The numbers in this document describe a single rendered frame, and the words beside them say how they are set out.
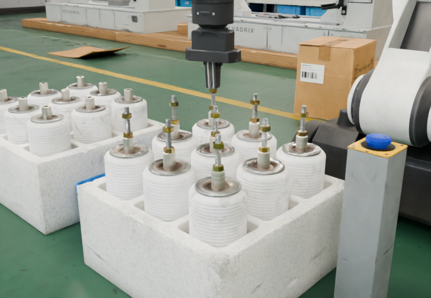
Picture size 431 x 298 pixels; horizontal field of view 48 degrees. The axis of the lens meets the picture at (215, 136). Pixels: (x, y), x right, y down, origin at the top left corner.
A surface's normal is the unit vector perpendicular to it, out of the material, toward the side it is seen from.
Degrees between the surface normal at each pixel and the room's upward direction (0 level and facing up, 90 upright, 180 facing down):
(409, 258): 0
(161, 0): 90
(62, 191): 90
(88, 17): 90
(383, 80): 43
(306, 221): 90
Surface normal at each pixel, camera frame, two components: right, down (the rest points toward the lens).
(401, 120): -0.68, 0.32
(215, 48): -0.37, 0.30
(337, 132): -0.48, -0.50
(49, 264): 0.00, -0.95
